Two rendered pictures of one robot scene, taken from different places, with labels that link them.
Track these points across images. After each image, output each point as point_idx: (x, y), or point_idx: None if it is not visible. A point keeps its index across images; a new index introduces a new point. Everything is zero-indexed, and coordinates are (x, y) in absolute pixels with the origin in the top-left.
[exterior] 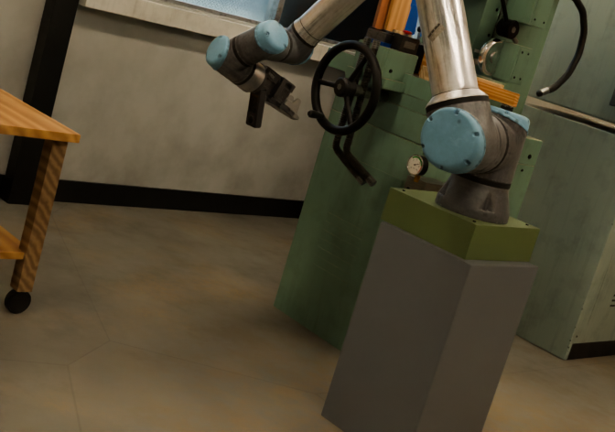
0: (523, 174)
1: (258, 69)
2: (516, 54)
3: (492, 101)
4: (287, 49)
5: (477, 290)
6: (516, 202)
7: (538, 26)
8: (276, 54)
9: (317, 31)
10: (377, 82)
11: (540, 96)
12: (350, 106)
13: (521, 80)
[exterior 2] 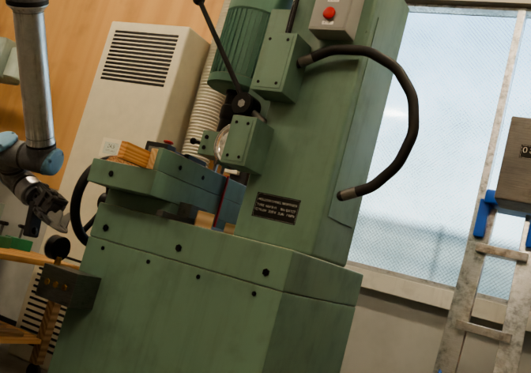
0: (260, 301)
1: (23, 180)
2: (230, 126)
3: (141, 168)
4: (14, 152)
5: None
6: (252, 351)
7: (269, 88)
8: (3, 156)
9: (25, 131)
10: (80, 176)
11: (340, 199)
12: (94, 216)
13: (241, 158)
